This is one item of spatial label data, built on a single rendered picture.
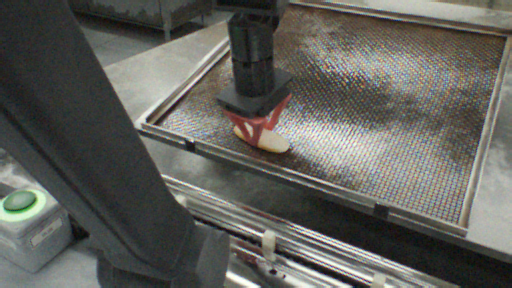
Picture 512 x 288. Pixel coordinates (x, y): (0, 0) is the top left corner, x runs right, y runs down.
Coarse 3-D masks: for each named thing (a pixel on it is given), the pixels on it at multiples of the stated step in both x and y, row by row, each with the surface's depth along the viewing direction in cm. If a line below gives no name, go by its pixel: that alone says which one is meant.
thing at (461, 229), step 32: (320, 0) 98; (352, 32) 90; (480, 32) 85; (224, 64) 85; (320, 64) 82; (352, 64) 81; (384, 64) 81; (416, 64) 80; (448, 64) 79; (448, 96) 72; (160, 128) 71; (224, 128) 71; (288, 128) 70; (320, 128) 69; (256, 160) 64; (288, 160) 65; (320, 160) 64; (352, 160) 64; (480, 160) 61; (352, 192) 58; (448, 224) 53
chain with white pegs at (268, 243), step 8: (184, 200) 61; (192, 216) 63; (208, 224) 61; (216, 224) 61; (232, 232) 60; (264, 232) 56; (272, 232) 56; (248, 240) 59; (264, 240) 56; (272, 240) 56; (264, 248) 57; (272, 248) 57; (288, 256) 57; (304, 264) 56; (312, 264) 55; (320, 272) 55; (328, 272) 55; (344, 280) 54; (376, 280) 50; (384, 280) 50
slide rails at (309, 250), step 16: (176, 192) 65; (192, 208) 63; (208, 208) 63; (240, 224) 60; (256, 224) 60; (240, 240) 58; (288, 240) 58; (304, 240) 58; (272, 256) 55; (320, 256) 55; (336, 256) 55; (304, 272) 53; (352, 272) 53; (368, 272) 53
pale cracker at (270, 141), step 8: (248, 128) 69; (264, 128) 69; (240, 136) 69; (264, 136) 67; (272, 136) 67; (280, 136) 67; (264, 144) 66; (272, 144) 66; (280, 144) 66; (288, 144) 67; (280, 152) 66
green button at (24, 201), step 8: (16, 192) 57; (24, 192) 57; (32, 192) 57; (8, 200) 56; (16, 200) 56; (24, 200) 56; (32, 200) 56; (8, 208) 54; (16, 208) 54; (24, 208) 55; (32, 208) 55
